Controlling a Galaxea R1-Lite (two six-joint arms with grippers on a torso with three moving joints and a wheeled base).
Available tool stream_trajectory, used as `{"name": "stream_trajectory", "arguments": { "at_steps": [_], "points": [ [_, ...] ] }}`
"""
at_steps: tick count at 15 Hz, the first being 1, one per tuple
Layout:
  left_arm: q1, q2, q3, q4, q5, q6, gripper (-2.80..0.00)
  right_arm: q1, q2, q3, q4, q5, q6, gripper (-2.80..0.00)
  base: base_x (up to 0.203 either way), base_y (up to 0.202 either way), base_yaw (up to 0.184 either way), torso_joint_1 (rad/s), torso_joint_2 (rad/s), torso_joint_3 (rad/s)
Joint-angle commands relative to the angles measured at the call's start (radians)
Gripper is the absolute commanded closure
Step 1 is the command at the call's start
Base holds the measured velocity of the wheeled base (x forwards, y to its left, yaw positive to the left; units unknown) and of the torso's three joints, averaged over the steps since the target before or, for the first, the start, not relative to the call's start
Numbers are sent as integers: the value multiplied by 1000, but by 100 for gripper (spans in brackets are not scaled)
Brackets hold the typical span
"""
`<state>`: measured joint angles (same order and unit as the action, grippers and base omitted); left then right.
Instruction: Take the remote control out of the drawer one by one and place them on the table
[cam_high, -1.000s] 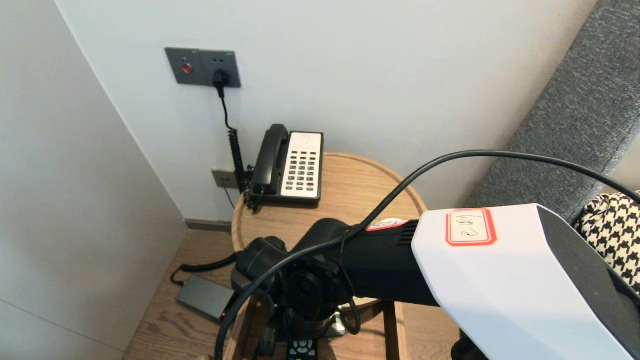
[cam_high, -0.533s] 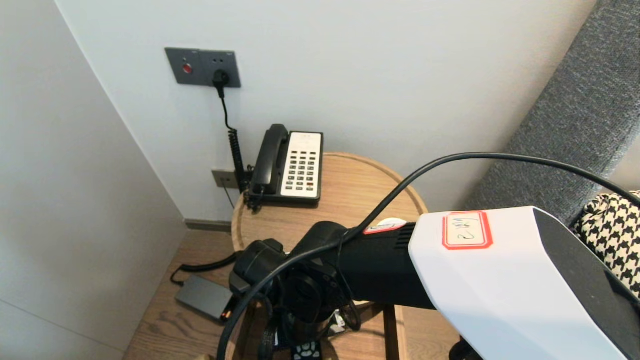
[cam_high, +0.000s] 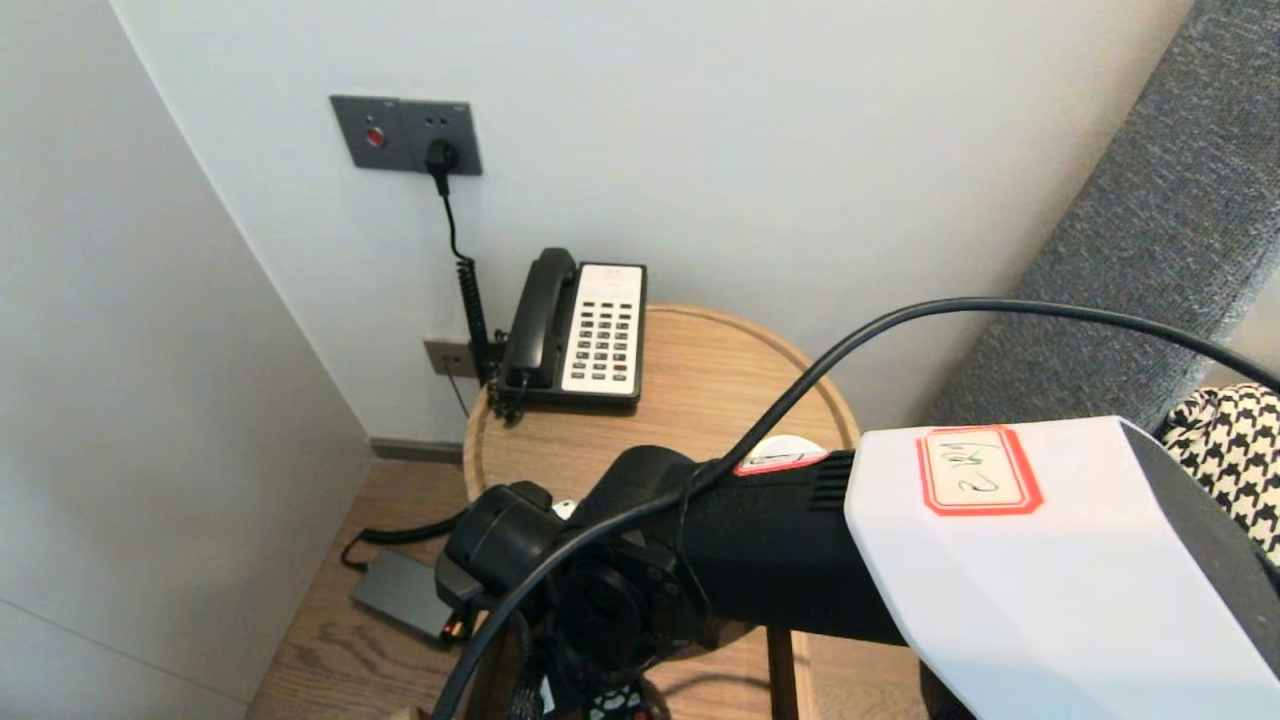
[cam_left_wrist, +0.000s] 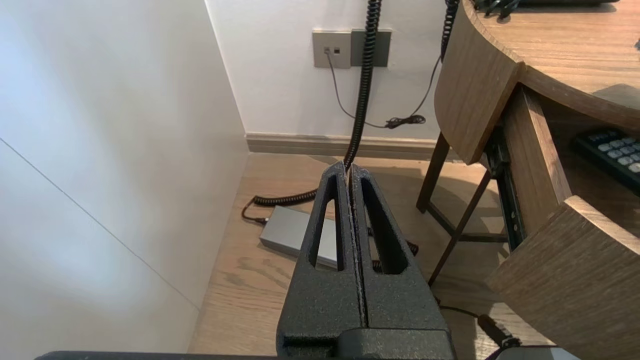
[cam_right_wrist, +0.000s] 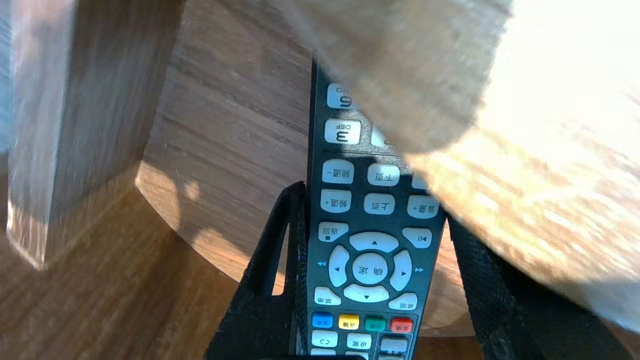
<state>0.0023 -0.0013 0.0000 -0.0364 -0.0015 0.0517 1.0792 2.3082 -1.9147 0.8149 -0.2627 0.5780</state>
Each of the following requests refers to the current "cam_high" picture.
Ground grey fabric bed headboard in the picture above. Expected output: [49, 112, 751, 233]
[925, 0, 1280, 431]

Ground grey wall socket panel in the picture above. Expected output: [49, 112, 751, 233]
[330, 95, 483, 177]

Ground black remote control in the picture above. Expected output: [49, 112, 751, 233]
[585, 685, 646, 720]

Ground white round puck device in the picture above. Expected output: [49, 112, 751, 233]
[750, 435, 829, 463]

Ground grey power adapter brick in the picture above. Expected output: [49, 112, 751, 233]
[350, 550, 473, 646]

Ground brown wall baseboard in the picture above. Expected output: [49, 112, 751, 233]
[370, 438, 467, 467]

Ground round wooden side table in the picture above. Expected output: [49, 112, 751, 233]
[462, 303, 863, 651]

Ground black coiled power cable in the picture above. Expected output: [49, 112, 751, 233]
[340, 140, 501, 573]

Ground black telephone handset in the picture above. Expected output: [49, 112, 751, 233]
[500, 248, 579, 391]

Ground black coiled handset cord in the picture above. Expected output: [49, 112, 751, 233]
[485, 378, 526, 429]

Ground black and white telephone base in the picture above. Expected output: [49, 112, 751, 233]
[500, 262, 648, 411]

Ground black right arm cable harness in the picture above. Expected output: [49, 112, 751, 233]
[430, 297, 1280, 720]

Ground beige wall jack plate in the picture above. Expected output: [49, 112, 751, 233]
[424, 340, 479, 379]

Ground black white houndstooth pillow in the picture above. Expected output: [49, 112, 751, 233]
[1160, 383, 1280, 566]

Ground curved-front wooden table drawer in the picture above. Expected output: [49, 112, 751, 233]
[460, 600, 813, 720]

